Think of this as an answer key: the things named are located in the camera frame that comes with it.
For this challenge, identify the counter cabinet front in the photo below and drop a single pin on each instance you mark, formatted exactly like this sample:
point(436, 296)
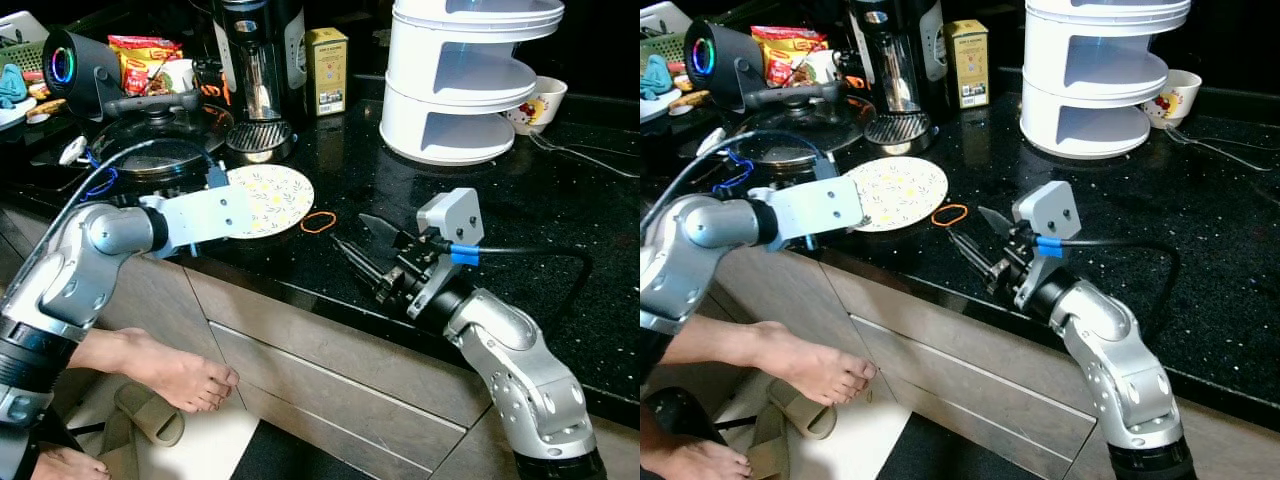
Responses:
point(1000, 380)
point(350, 370)

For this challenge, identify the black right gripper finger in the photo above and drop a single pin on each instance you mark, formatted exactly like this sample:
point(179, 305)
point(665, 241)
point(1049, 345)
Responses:
point(982, 266)
point(1005, 229)
point(395, 236)
point(370, 272)

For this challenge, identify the small white plate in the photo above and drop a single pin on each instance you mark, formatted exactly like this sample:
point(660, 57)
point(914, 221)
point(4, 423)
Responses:
point(15, 118)
point(655, 110)

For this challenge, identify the orange rubber band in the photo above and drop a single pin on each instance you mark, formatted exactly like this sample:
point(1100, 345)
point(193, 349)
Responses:
point(932, 215)
point(302, 224)

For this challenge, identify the black pot with glass lid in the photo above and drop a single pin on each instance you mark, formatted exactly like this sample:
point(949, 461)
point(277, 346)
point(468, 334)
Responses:
point(800, 125)
point(160, 130)

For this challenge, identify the yellow tea box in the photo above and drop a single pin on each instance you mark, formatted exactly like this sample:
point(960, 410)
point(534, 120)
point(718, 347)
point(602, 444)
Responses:
point(967, 65)
point(327, 70)

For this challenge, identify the white tiered plastic container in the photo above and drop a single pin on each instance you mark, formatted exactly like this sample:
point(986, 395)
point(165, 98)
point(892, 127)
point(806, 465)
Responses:
point(400, 60)
point(1045, 60)

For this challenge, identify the person's bare foot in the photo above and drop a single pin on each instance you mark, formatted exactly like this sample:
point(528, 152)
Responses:
point(170, 370)
point(70, 468)
point(800, 365)
point(700, 465)

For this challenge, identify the black round speaker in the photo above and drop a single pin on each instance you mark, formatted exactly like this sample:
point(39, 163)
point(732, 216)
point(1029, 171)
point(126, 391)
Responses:
point(90, 70)
point(735, 60)

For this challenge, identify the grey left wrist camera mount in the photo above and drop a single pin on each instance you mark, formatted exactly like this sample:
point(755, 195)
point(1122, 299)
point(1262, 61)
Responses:
point(820, 210)
point(210, 215)

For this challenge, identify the red yellow noodle packet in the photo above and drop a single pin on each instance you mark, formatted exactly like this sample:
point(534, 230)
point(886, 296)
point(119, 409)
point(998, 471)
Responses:
point(140, 60)
point(785, 50)

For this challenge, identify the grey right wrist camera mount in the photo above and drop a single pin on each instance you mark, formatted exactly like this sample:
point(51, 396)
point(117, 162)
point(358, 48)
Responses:
point(1050, 210)
point(455, 215)

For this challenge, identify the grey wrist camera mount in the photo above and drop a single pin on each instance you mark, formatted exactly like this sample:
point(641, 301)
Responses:
point(210, 215)
point(820, 210)
point(455, 215)
point(1050, 210)

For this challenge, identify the green plastic basket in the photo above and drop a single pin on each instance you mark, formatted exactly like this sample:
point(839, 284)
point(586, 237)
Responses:
point(30, 55)
point(670, 45)

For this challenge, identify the white cup red print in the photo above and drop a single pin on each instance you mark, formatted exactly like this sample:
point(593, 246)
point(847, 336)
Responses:
point(1185, 92)
point(545, 100)

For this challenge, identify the beige slipper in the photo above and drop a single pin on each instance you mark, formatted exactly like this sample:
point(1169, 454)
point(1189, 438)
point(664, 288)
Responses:
point(768, 450)
point(120, 450)
point(805, 415)
point(150, 420)

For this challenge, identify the steel spoon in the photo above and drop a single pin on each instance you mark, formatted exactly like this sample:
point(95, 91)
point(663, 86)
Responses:
point(545, 145)
point(1185, 140)

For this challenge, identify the teal cloth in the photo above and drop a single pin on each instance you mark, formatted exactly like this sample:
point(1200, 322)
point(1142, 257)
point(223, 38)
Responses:
point(655, 78)
point(12, 85)

